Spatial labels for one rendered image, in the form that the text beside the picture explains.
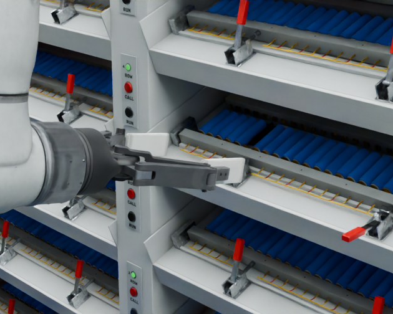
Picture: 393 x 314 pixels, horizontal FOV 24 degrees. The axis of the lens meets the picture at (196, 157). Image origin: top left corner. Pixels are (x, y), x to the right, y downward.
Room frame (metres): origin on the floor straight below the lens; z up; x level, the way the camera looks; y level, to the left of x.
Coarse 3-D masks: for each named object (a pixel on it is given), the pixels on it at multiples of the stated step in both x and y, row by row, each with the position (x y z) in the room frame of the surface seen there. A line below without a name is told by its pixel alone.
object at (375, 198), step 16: (192, 144) 1.42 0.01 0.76; (208, 144) 1.38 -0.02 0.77; (224, 144) 1.37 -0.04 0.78; (256, 160) 1.31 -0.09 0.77; (272, 160) 1.29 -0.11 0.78; (288, 176) 1.27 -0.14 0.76; (304, 176) 1.24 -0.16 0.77; (320, 176) 1.23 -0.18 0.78; (336, 176) 1.22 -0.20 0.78; (304, 192) 1.22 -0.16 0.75; (336, 192) 1.20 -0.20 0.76; (352, 192) 1.18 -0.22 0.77; (368, 192) 1.16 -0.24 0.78; (384, 192) 1.16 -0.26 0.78; (352, 208) 1.16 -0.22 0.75
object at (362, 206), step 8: (184, 144) 1.43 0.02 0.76; (200, 152) 1.40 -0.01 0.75; (208, 152) 1.39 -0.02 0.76; (256, 168) 1.31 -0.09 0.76; (272, 176) 1.28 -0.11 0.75; (280, 176) 1.28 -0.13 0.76; (296, 184) 1.25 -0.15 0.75; (304, 184) 1.24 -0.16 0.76; (312, 192) 1.23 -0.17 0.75; (320, 192) 1.22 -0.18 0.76; (336, 200) 1.20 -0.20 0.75; (344, 200) 1.19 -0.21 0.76; (360, 208) 1.17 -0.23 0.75; (368, 208) 1.16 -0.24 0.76; (376, 208) 1.15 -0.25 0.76
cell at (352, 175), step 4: (372, 152) 1.26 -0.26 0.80; (376, 152) 1.25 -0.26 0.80; (368, 156) 1.25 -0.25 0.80; (372, 156) 1.25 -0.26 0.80; (376, 156) 1.25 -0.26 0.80; (380, 156) 1.25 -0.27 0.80; (364, 160) 1.24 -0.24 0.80; (368, 160) 1.24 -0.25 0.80; (372, 160) 1.24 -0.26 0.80; (376, 160) 1.24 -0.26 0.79; (360, 164) 1.23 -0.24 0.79; (364, 164) 1.23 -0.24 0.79; (368, 164) 1.23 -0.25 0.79; (372, 164) 1.24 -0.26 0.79; (356, 168) 1.23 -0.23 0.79; (360, 168) 1.23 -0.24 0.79; (364, 168) 1.23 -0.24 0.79; (368, 168) 1.23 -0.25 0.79; (352, 172) 1.22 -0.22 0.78; (356, 172) 1.22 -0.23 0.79; (360, 172) 1.22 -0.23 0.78; (364, 172) 1.22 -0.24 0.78; (348, 176) 1.22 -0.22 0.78; (352, 176) 1.21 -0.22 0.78; (356, 176) 1.21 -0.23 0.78; (360, 176) 1.22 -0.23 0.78; (356, 180) 1.21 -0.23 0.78
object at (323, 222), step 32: (224, 96) 1.54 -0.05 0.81; (160, 128) 1.43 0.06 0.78; (192, 128) 1.46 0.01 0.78; (192, 160) 1.39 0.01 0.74; (192, 192) 1.37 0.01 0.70; (224, 192) 1.30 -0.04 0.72; (256, 192) 1.27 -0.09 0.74; (288, 192) 1.25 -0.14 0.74; (288, 224) 1.21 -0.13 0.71; (320, 224) 1.16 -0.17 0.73; (352, 224) 1.14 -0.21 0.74; (352, 256) 1.14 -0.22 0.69; (384, 256) 1.09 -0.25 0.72
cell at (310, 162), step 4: (328, 140) 1.31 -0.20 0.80; (332, 140) 1.31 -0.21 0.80; (324, 144) 1.31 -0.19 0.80; (328, 144) 1.30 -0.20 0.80; (332, 144) 1.31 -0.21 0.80; (320, 148) 1.30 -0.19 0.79; (324, 148) 1.30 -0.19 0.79; (328, 148) 1.30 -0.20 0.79; (316, 152) 1.29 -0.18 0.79; (320, 152) 1.29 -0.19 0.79; (324, 152) 1.29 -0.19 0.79; (312, 156) 1.28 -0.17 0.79; (316, 156) 1.28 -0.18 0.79; (320, 156) 1.29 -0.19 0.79; (308, 160) 1.28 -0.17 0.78; (312, 160) 1.28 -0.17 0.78; (316, 160) 1.28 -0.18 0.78; (308, 164) 1.27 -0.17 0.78; (312, 164) 1.27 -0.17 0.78
